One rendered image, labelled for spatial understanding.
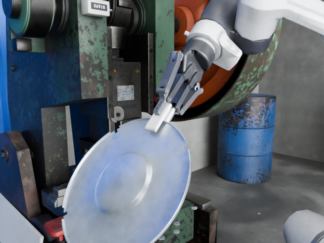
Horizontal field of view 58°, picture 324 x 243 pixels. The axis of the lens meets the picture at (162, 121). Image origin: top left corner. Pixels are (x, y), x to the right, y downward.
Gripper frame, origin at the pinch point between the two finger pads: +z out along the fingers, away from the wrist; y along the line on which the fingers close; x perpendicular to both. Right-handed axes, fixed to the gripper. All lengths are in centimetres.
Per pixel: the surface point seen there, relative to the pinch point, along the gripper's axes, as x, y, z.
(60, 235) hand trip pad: -22.0, -11.8, 29.4
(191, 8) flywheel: -37, -18, -67
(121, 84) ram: -37.7, -11.7, -19.0
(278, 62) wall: -114, -243, -265
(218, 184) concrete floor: -108, -218, -69
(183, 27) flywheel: -38, -21, -59
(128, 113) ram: -37.6, -21.0, -13.8
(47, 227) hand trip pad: -26.1, -10.4, 29.6
